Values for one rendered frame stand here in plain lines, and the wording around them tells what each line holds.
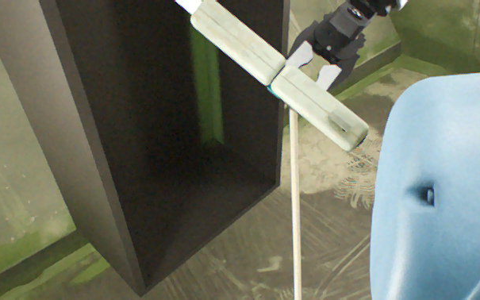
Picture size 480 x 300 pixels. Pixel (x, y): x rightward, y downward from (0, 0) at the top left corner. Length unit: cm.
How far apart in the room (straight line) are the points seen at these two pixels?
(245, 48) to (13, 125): 169
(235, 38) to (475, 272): 59
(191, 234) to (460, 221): 146
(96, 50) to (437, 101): 124
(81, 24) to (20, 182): 109
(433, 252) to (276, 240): 194
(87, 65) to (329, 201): 129
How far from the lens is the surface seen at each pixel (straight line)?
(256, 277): 202
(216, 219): 165
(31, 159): 230
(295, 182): 110
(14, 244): 230
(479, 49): 302
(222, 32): 74
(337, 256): 206
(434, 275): 20
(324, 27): 78
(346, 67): 78
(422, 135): 21
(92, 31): 138
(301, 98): 72
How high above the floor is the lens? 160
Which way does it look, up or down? 36 degrees down
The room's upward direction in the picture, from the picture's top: 11 degrees counter-clockwise
